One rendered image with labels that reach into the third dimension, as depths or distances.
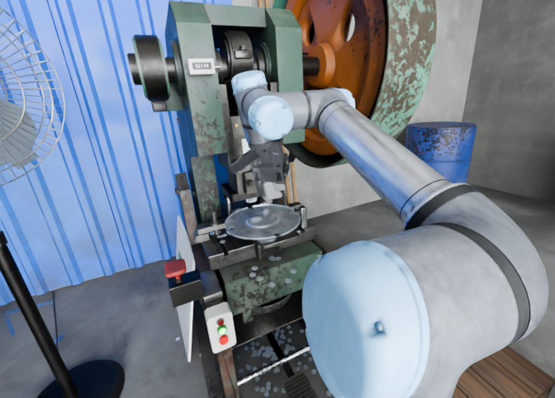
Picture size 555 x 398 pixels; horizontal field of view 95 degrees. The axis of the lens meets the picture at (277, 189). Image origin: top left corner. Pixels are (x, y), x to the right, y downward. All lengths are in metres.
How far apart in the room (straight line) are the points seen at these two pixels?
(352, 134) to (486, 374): 0.95
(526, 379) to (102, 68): 2.47
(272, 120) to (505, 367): 1.09
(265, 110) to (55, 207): 1.97
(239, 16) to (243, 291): 0.91
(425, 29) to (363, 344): 0.84
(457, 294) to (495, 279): 0.04
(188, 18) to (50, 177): 1.61
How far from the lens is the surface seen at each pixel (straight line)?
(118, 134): 2.11
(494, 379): 1.20
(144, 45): 0.91
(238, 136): 0.92
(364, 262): 0.21
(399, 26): 0.85
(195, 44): 0.86
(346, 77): 1.05
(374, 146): 0.41
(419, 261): 0.23
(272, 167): 0.64
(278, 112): 0.47
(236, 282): 0.94
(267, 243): 0.84
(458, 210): 0.32
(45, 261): 2.46
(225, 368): 1.09
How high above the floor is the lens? 1.21
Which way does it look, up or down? 20 degrees down
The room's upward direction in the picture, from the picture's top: 4 degrees counter-clockwise
